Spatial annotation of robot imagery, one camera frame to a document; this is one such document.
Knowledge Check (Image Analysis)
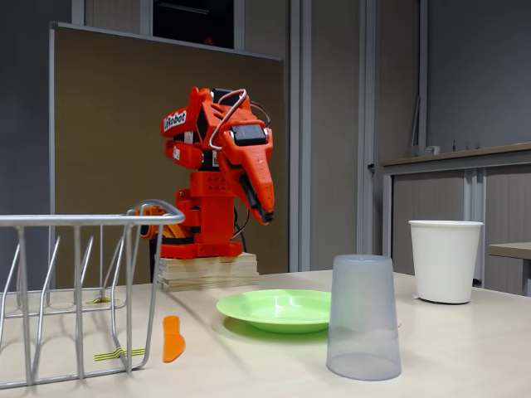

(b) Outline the white servo cable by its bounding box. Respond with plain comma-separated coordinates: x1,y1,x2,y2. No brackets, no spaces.
208,88,274,149

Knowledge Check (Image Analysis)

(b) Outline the wooden base block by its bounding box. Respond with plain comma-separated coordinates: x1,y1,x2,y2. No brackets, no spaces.
157,251,261,293

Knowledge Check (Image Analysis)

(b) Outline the white paper cup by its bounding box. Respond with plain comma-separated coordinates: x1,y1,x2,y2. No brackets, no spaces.
408,220,485,305

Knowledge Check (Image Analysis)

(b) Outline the green plastic plate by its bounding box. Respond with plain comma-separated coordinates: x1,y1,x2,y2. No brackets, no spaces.
215,289,333,335

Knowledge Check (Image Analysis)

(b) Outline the grey low cabinet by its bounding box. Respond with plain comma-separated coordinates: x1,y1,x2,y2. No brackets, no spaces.
379,142,531,298

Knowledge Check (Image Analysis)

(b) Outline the light orange table clamp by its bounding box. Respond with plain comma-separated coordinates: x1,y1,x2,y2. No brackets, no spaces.
126,202,194,241

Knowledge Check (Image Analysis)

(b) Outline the grey side table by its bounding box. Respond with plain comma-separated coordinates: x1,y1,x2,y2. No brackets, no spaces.
488,242,531,298

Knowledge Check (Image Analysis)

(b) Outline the black power cable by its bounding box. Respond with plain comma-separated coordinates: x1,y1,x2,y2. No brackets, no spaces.
231,206,249,254

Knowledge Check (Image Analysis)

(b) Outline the metal wire dish rack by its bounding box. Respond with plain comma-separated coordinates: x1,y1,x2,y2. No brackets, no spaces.
0,199,187,389

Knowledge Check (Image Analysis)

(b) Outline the grey leaning bar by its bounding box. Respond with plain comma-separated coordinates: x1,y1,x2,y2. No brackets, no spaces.
408,95,421,157

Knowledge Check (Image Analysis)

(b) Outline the translucent grey plastic cup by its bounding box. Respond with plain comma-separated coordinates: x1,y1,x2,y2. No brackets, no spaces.
325,254,402,381

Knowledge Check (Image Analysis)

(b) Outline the brown partition board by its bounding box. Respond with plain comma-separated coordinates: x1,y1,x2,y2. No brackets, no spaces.
48,21,288,287

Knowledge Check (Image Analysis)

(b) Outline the orange plastic knife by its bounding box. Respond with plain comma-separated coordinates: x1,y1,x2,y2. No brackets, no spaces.
162,315,187,364

